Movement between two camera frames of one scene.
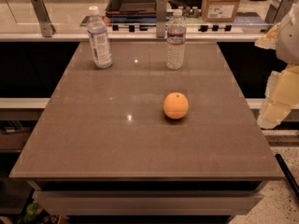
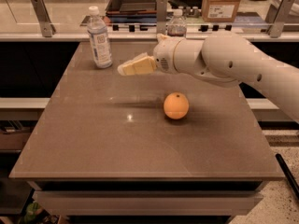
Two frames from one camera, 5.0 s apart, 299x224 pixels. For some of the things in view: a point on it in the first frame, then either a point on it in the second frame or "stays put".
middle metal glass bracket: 161,16 stays put
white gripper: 289,41 to 163,55
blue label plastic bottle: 101,50 stays put
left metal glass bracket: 47,27 stays put
